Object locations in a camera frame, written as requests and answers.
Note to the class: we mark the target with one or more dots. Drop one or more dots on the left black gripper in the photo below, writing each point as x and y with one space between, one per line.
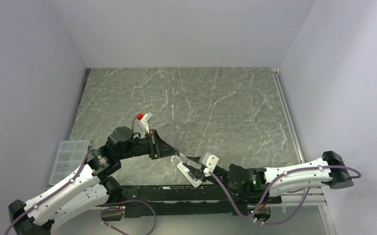
158 147

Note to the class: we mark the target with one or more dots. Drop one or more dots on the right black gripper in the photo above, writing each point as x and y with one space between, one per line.
197 172

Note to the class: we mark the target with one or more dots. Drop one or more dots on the white remote control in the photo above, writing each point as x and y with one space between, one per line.
195 182

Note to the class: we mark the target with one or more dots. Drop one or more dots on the white battery cover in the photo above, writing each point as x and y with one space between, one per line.
187 159

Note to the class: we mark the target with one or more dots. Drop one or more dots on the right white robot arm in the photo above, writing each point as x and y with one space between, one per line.
292 178

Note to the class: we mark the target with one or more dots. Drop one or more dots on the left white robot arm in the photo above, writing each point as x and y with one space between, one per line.
90 185

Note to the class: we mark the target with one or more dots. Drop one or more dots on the clear plastic organizer box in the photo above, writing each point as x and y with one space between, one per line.
69 156

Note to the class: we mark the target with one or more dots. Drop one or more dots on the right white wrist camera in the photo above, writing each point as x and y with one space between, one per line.
209 161

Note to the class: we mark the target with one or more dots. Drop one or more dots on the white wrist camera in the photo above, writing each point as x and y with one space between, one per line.
209 161
144 121

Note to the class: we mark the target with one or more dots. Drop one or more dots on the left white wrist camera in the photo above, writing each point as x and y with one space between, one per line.
144 121

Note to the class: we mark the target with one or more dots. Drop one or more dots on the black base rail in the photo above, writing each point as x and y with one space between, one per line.
177 200

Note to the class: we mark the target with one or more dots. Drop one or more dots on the aluminium frame rail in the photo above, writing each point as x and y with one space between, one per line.
287 115

